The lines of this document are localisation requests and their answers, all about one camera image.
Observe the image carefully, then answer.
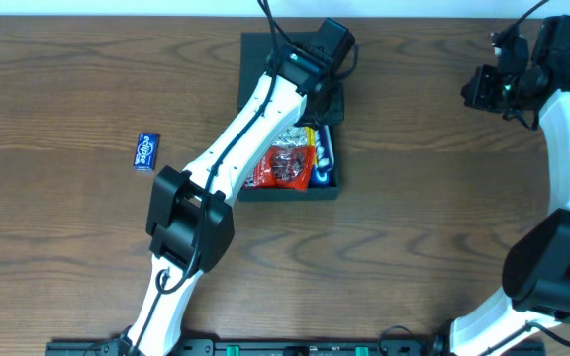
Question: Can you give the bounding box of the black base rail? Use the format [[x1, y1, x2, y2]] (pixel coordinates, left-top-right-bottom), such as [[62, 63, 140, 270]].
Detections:
[[45, 337, 547, 356]]

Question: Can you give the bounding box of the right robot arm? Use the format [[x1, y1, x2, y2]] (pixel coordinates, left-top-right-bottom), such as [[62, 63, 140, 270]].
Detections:
[[425, 15, 570, 355]]

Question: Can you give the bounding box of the left black cable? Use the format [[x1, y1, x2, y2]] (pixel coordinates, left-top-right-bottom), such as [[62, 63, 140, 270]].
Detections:
[[126, 0, 360, 356]]

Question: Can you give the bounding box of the right black cable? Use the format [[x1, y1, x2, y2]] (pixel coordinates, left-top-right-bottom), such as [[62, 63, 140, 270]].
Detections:
[[377, 0, 570, 356]]

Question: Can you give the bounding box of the black cable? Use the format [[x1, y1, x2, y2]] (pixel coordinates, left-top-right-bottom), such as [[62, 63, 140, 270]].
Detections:
[[126, 0, 360, 356], [377, 0, 570, 356]]

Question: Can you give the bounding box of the dark green gift box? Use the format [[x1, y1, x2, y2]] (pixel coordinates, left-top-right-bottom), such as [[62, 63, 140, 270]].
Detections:
[[237, 33, 340, 202]]

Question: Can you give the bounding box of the blue Eclipse mint box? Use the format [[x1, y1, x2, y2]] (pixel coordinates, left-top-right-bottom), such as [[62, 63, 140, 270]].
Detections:
[[133, 133, 159, 172]]

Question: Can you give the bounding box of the red Hacks candy bag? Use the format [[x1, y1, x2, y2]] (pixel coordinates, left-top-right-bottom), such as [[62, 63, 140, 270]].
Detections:
[[243, 146, 314, 191]]

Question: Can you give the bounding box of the dark blue Cadbury chocolate bar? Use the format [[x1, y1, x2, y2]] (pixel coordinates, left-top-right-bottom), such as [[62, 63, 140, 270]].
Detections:
[[315, 126, 335, 173]]

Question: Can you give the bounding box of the yellow Hacks candy bag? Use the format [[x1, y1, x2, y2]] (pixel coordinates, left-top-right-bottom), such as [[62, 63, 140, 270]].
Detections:
[[271, 126, 320, 164]]

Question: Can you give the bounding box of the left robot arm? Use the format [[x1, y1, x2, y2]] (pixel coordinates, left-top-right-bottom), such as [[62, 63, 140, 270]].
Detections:
[[118, 18, 355, 355]]

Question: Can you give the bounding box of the blue Oreo cookie pack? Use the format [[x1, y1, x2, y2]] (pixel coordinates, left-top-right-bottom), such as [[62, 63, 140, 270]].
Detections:
[[308, 165, 339, 189]]

